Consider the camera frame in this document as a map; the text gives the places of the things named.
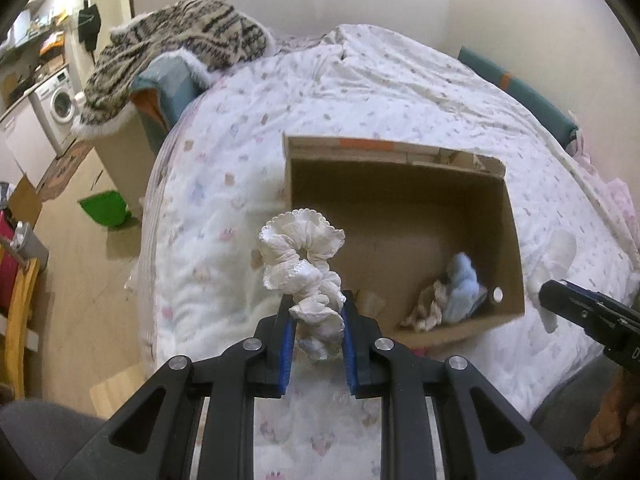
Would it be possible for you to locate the person's right leg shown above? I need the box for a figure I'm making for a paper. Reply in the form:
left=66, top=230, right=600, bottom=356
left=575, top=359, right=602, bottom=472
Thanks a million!
left=530, top=355, right=621, bottom=461

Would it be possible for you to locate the teal headboard cushion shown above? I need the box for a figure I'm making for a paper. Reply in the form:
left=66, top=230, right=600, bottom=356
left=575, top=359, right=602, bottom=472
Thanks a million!
left=457, top=46, right=581, bottom=148

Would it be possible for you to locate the tall cardboard box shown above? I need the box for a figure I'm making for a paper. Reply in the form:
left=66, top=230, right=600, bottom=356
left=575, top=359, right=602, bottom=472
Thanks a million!
left=92, top=115, right=166, bottom=211

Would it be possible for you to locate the person's left leg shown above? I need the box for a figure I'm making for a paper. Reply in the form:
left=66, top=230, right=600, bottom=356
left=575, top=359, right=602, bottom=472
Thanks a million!
left=0, top=399, right=108, bottom=480

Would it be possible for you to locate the cream frilly scrunchie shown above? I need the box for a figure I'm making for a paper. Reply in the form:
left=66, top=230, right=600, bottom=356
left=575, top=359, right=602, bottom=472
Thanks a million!
left=257, top=208, right=347, bottom=363

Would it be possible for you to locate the black hanging bag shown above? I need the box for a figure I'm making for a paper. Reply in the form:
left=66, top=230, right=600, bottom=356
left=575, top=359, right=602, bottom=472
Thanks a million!
left=77, top=4, right=103, bottom=51

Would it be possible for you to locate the small cardboard box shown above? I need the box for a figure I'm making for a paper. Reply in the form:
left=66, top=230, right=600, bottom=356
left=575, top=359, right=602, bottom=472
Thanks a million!
left=7, top=172, right=43, bottom=226

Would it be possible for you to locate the grey bin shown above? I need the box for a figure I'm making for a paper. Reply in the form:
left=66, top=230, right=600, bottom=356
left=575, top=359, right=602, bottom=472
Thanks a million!
left=10, top=220, right=51, bottom=271

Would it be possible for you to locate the patterned knit blanket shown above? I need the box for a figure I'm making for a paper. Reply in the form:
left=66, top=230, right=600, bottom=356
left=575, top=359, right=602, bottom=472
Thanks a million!
left=70, top=0, right=276, bottom=138

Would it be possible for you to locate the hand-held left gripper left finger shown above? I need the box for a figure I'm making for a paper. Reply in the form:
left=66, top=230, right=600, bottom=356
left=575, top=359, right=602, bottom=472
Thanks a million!
left=62, top=292, right=301, bottom=480

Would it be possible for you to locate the white sock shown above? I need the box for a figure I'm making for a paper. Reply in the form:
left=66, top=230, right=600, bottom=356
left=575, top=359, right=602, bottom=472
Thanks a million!
left=530, top=230, right=578, bottom=333

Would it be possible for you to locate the person's right forearm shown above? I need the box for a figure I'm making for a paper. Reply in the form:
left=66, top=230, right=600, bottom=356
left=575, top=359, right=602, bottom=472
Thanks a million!
left=582, top=367, right=640, bottom=466

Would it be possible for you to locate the beige lace scrunchie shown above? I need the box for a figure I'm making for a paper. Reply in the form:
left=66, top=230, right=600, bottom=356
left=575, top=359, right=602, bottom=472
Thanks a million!
left=400, top=280, right=451, bottom=332

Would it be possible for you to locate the green dustpan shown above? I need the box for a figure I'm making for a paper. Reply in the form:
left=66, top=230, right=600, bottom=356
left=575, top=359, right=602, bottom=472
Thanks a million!
left=77, top=189, right=135, bottom=231

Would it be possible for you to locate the yellow and red chair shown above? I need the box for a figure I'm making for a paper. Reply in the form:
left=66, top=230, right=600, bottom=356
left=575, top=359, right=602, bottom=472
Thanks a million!
left=0, top=207, right=42, bottom=401

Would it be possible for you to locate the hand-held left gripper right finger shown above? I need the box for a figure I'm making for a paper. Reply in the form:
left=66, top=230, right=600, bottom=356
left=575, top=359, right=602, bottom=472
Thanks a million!
left=341, top=290, right=576, bottom=480

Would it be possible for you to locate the person's leg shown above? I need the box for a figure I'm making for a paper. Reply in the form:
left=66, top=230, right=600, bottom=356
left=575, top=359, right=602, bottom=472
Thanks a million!
left=0, top=399, right=108, bottom=480
left=530, top=355, right=621, bottom=461

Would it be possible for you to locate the patterned floor rug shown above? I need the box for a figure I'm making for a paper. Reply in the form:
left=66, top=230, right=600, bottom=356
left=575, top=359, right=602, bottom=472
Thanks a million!
left=37, top=137, right=96, bottom=201

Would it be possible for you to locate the bed with white quilt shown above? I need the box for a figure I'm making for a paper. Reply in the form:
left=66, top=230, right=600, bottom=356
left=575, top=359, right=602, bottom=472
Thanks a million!
left=137, top=22, right=640, bottom=480

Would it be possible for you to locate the white cabinet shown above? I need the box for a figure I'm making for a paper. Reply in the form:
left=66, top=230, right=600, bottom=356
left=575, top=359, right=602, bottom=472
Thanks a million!
left=0, top=105, right=56, bottom=186

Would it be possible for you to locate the white washing machine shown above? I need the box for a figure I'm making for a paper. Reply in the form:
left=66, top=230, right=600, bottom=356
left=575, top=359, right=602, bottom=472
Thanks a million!
left=27, top=67, right=83, bottom=153

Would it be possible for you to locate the blue fluffy scrunchie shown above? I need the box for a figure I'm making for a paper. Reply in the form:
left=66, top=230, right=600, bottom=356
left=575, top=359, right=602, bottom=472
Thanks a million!
left=440, top=252, right=488, bottom=323

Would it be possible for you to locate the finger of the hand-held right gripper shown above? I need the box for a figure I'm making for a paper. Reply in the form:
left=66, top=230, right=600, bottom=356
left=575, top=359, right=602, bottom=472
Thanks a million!
left=565, top=281, right=640, bottom=321
left=540, top=280, right=601, bottom=332

